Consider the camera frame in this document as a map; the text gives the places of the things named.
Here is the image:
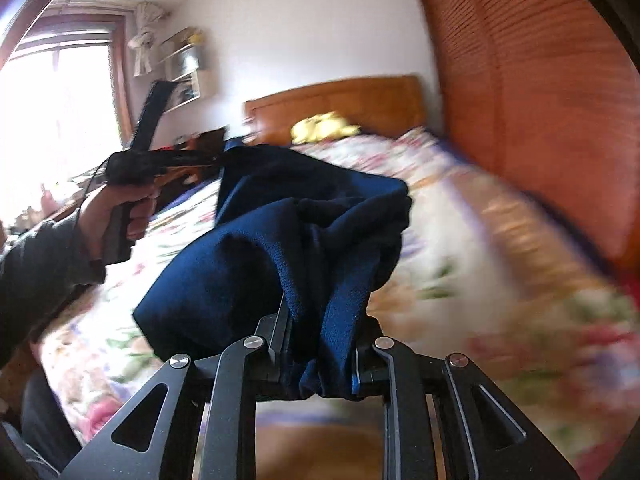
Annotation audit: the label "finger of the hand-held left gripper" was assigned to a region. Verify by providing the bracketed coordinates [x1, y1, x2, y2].
[129, 80, 177, 152]
[160, 152, 226, 171]

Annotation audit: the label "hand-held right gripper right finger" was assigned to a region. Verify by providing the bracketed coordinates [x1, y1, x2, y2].
[352, 317, 581, 480]

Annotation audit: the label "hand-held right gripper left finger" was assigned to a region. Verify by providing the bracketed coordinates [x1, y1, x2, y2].
[60, 295, 294, 480]

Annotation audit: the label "navy blue blazer jacket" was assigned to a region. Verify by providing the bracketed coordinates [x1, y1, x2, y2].
[132, 142, 414, 402]

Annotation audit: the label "person's left forearm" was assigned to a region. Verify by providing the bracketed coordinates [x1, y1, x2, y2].
[0, 210, 109, 367]

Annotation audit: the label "person's left hand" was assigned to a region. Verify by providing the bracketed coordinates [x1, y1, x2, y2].
[77, 182, 161, 261]

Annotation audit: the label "tied beige curtain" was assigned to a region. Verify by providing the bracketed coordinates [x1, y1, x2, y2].
[127, 2, 169, 79]

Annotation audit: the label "yellow plush toy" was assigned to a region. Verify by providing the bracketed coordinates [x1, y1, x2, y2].
[291, 111, 362, 144]

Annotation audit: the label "floral blanket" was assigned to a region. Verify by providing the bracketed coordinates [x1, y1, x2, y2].
[39, 126, 640, 480]

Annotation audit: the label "wooden bed headboard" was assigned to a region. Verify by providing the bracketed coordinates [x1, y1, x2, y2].
[243, 75, 427, 147]

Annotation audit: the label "person's legs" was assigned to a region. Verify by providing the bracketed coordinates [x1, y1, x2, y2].
[0, 369, 85, 480]

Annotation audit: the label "wooden slatted wardrobe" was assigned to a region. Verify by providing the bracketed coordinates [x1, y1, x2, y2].
[410, 0, 640, 266]

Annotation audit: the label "white wall shelf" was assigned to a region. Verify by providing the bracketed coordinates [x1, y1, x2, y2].
[159, 27, 212, 112]

